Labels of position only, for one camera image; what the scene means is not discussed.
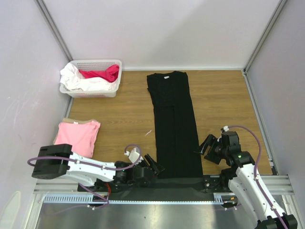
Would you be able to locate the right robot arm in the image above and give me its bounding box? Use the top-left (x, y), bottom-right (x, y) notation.
top-left (195, 126), bottom-right (298, 229)

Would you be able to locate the magenta t-shirt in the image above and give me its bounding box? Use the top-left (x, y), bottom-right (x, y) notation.
top-left (79, 64), bottom-right (120, 83)

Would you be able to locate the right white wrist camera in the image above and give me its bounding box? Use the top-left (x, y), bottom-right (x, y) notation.
top-left (221, 126), bottom-right (229, 133)

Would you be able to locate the aluminium frame rail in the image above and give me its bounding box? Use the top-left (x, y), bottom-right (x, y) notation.
top-left (34, 175), bottom-right (294, 195)

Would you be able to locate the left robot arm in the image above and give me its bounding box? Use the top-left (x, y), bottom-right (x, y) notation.
top-left (27, 144), bottom-right (165, 191)

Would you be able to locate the white plastic laundry basket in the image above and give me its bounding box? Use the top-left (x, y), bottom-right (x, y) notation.
top-left (60, 60), bottom-right (122, 98)

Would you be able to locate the black t-shirt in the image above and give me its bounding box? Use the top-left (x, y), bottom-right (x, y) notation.
top-left (147, 71), bottom-right (203, 179)

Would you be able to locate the folded pink t-shirt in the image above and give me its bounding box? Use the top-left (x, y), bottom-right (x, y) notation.
top-left (53, 121), bottom-right (101, 158)

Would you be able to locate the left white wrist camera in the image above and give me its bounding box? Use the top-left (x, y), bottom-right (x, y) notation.
top-left (124, 147), bottom-right (142, 165)

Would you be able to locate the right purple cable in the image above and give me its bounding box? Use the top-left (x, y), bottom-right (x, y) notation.
top-left (214, 124), bottom-right (289, 229)

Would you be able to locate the white t-shirt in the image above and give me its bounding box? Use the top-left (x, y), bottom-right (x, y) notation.
top-left (60, 63), bottom-right (117, 91)

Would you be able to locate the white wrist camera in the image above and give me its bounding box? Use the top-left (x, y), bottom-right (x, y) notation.
top-left (124, 147), bottom-right (142, 165)
top-left (221, 126), bottom-right (229, 133)

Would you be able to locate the folded beige t-shirt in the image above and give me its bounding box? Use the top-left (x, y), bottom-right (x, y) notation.
top-left (62, 118), bottom-right (96, 124)

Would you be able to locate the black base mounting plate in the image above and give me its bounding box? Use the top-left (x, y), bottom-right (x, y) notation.
top-left (78, 174), bottom-right (239, 203)

